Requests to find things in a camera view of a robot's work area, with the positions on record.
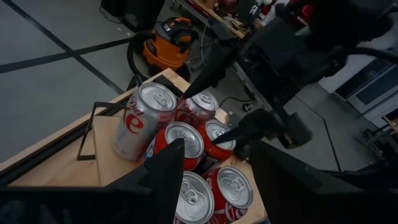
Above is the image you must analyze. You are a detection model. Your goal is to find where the silver Diet Coke can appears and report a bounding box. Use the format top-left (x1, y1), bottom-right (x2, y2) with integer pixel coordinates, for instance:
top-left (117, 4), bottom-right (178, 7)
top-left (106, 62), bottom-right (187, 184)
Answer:
top-left (174, 90), bottom-right (220, 128)
top-left (112, 81), bottom-right (178, 162)

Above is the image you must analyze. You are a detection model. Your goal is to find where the red Coca-Cola original can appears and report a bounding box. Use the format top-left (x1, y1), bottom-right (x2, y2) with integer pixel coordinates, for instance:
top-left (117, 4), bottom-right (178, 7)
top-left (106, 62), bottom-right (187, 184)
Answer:
top-left (203, 166), bottom-right (254, 224)

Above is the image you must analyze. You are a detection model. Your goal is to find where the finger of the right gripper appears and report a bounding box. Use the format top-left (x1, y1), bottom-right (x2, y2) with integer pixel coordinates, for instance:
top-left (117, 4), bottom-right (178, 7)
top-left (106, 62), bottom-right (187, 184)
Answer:
top-left (212, 108), bottom-right (280, 146)
top-left (183, 46), bottom-right (237, 100)

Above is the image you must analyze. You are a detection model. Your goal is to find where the red soda can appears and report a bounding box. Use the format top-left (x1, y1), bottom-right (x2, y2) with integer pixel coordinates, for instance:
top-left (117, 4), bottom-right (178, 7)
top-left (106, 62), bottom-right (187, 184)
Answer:
top-left (197, 119), bottom-right (237, 161)
top-left (174, 170), bottom-right (215, 224)
top-left (154, 121), bottom-right (205, 172)

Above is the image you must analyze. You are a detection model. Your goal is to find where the wooden shelf black metal frame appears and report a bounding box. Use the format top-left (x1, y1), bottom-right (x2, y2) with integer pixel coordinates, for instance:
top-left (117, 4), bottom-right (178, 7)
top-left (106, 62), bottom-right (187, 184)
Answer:
top-left (76, 101), bottom-right (268, 224)

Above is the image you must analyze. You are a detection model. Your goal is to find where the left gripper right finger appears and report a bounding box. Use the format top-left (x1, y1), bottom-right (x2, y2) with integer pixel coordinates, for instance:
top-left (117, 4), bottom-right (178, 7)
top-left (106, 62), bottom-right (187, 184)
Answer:
top-left (250, 139), bottom-right (398, 224)

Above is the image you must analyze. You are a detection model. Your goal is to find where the black floor equipment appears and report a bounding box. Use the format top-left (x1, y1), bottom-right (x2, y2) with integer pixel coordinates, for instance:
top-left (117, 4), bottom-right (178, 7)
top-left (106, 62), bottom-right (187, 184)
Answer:
top-left (101, 0), bottom-right (165, 32)

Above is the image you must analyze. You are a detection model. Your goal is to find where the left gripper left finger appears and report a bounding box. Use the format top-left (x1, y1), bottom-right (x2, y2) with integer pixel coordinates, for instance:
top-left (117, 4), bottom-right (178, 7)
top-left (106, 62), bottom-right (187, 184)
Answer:
top-left (0, 139), bottom-right (185, 224)

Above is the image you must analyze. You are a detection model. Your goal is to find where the cluttered wooden workbench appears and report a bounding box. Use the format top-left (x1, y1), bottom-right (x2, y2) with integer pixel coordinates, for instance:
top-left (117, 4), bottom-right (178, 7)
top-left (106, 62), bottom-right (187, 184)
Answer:
top-left (174, 0), bottom-right (259, 40)

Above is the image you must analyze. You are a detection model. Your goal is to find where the orange shop vacuum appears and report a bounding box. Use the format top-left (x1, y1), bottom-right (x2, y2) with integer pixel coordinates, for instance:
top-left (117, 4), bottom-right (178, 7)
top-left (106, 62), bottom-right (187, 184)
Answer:
top-left (126, 30), bottom-right (192, 83)
top-left (142, 17), bottom-right (200, 72)

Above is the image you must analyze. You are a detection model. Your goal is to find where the white appliance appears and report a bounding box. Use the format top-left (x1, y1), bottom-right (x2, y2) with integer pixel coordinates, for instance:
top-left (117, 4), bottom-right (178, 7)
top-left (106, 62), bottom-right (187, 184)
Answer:
top-left (318, 46), bottom-right (398, 119)

